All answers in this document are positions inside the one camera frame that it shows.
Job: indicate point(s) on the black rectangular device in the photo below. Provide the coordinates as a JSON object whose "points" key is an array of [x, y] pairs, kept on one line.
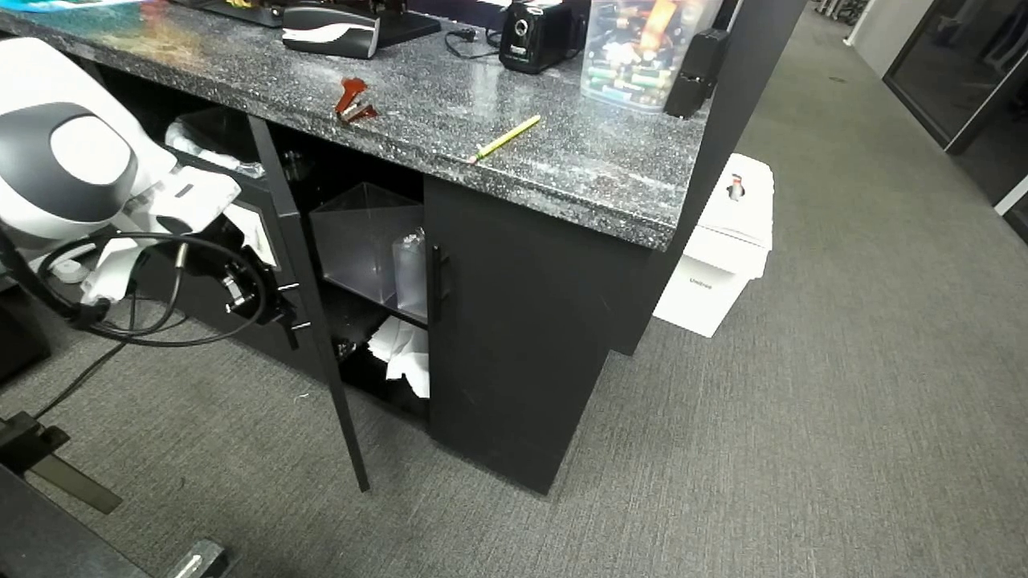
{"points": [[697, 74]]}

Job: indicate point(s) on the black metal stand base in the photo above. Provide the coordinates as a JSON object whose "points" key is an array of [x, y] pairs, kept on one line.
{"points": [[33, 447]]}

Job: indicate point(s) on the black silver stapler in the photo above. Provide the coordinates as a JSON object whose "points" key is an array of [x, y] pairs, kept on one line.
{"points": [[330, 31]]}

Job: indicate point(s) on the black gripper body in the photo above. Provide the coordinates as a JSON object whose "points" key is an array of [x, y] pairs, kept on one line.
{"points": [[250, 291]]}

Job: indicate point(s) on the clear plastic display box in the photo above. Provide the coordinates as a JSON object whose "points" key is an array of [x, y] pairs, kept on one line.
{"points": [[633, 47]]}

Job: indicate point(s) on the white trash bag liner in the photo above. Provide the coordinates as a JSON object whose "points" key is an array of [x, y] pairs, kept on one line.
{"points": [[219, 140]]}

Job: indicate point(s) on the red staple remover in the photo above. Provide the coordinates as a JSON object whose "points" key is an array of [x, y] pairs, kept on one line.
{"points": [[355, 101]]}

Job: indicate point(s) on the black door handle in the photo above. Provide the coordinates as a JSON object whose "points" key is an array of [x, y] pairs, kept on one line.
{"points": [[291, 313], [437, 284]]}

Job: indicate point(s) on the yellow pencil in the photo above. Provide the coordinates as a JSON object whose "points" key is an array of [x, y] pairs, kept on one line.
{"points": [[506, 140]]}

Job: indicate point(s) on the black electric pencil sharpener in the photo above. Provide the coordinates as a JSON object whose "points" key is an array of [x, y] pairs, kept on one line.
{"points": [[538, 36]]}

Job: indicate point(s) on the white paper shredder bin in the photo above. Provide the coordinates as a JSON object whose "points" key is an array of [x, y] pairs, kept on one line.
{"points": [[725, 252]]}

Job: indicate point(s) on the clear plastic container inside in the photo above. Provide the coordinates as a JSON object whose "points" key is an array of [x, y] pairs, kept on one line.
{"points": [[371, 242]]}

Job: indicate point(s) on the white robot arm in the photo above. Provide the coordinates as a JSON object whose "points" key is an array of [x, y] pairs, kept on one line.
{"points": [[76, 161]]}

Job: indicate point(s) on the white crumpled paper inside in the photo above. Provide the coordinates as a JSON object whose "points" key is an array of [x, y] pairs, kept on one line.
{"points": [[401, 347]]}

